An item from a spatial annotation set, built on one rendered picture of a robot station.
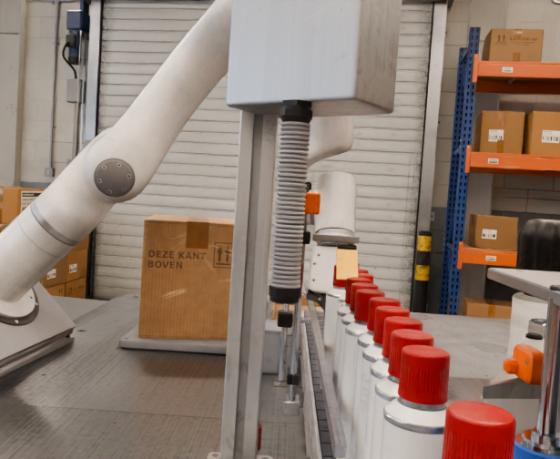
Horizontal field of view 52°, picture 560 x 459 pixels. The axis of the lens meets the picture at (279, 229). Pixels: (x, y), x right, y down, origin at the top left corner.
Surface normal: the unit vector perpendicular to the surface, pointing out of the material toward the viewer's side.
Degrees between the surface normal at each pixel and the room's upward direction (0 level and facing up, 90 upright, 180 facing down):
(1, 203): 90
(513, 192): 90
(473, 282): 90
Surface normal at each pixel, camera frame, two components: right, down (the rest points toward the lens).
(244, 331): -0.02, 0.05
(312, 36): -0.58, 0.00
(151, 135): 0.46, 0.05
